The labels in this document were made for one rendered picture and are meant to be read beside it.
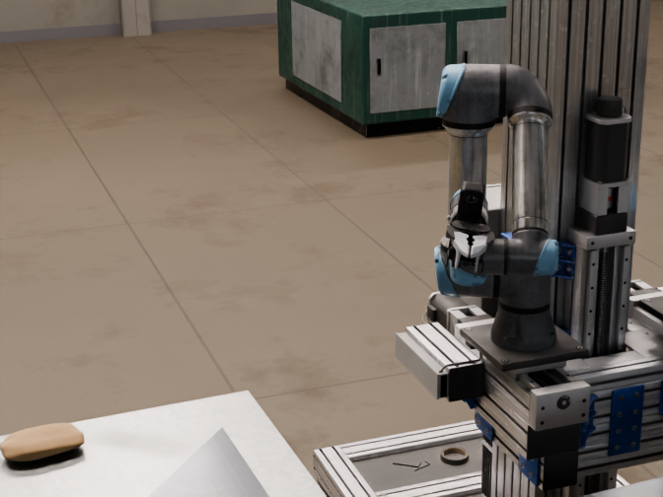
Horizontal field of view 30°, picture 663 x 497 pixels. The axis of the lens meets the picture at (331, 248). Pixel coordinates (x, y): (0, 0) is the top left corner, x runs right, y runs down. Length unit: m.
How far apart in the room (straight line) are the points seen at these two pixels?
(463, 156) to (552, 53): 0.35
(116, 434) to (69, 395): 2.60
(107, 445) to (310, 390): 2.60
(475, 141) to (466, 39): 6.22
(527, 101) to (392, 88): 6.11
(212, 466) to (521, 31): 1.34
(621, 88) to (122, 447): 1.43
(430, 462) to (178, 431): 1.70
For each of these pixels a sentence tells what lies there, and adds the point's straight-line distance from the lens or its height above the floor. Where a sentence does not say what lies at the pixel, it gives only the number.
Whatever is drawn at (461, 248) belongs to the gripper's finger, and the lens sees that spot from 2.23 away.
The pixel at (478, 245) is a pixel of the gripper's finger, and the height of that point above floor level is 1.46.
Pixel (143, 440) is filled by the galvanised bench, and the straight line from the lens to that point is 2.46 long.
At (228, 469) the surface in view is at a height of 1.07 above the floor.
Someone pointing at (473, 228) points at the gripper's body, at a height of 1.46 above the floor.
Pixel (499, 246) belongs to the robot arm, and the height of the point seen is 1.37.
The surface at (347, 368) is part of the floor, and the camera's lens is 5.18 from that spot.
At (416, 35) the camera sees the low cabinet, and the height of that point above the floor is 0.71.
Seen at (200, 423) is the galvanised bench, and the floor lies 1.05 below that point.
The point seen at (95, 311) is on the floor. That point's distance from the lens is 5.90.
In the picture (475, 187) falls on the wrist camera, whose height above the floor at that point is 1.54.
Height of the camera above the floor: 2.21
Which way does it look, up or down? 20 degrees down
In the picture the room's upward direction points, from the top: 1 degrees counter-clockwise
